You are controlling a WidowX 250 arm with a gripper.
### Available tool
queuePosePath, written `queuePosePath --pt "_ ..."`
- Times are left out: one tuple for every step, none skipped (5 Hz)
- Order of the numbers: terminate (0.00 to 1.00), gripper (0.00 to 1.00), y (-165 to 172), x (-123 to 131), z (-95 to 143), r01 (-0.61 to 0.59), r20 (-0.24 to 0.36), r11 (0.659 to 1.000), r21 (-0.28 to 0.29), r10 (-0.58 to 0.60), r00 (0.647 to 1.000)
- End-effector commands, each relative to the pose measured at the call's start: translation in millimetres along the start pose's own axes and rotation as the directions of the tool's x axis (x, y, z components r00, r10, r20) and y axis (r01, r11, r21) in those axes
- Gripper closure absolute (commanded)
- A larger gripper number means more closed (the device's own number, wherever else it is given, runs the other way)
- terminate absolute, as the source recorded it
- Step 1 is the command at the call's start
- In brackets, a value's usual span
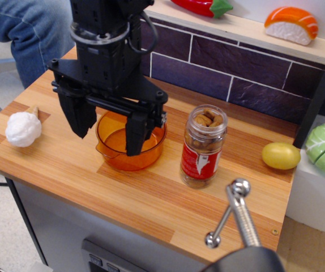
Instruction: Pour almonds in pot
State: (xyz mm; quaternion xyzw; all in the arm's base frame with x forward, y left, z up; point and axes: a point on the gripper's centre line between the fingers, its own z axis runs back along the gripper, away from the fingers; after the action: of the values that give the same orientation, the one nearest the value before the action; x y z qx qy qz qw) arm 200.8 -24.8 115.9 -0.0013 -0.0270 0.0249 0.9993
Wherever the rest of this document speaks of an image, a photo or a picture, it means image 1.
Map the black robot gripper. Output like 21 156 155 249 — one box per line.
46 39 169 158

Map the clear almond jar red label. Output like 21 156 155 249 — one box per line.
180 104 228 189

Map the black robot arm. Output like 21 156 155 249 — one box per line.
48 1 168 156

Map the orange transparent plastic pot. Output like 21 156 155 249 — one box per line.
96 111 167 171

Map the white toy ice cream cone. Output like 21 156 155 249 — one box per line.
5 105 42 147

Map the person leg in blue jeans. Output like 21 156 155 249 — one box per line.
0 0 75 88

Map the grey oven control panel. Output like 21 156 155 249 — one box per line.
81 239 144 272

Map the red toy chili pepper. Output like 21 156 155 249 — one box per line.
172 0 233 19

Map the light wooden shelf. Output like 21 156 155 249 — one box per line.
145 0 325 65

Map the yellow toy lemon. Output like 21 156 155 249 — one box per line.
262 142 301 170

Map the orange salmon sushi toy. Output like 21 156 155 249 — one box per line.
264 6 319 45

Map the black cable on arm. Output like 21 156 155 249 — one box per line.
126 11 159 56

